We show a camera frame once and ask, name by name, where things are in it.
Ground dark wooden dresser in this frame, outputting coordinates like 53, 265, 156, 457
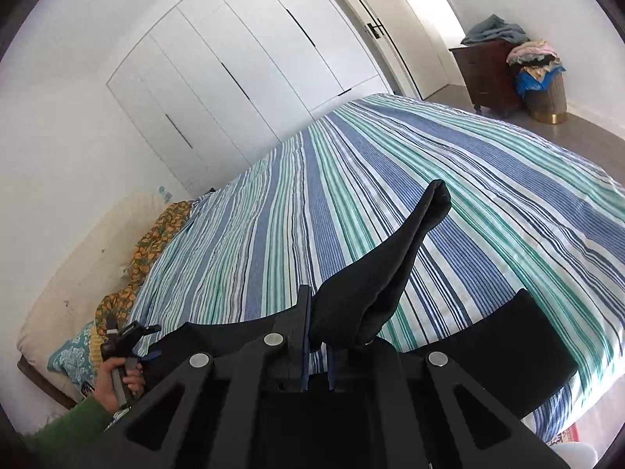
450, 39, 522, 115

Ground green sleeve left forearm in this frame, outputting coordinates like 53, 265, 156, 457
21, 396, 113, 468

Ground black pants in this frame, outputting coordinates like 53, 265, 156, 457
142, 180, 577, 418

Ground white built-in wardrobe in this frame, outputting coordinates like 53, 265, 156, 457
108, 0, 389, 196

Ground pile of clothes in basket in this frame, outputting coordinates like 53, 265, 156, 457
506, 39, 566, 98

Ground cream upholstered headboard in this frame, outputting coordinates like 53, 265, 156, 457
17, 193, 166, 409

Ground grey-blue cloth on dresser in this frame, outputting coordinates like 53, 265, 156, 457
461, 14, 530, 46

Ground striped blue green bedspread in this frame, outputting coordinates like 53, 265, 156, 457
130, 94, 624, 439

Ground grey gold laundry basket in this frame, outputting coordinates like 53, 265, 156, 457
524, 72, 568, 125

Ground teal patterned pillow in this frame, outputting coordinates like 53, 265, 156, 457
46, 322, 95, 397

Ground left hand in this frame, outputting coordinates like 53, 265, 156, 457
93, 358, 145, 414

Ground white door with black handle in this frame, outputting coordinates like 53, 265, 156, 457
340, 0, 463, 100

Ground orange floral green blanket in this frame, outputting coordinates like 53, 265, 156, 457
93, 201, 194, 342

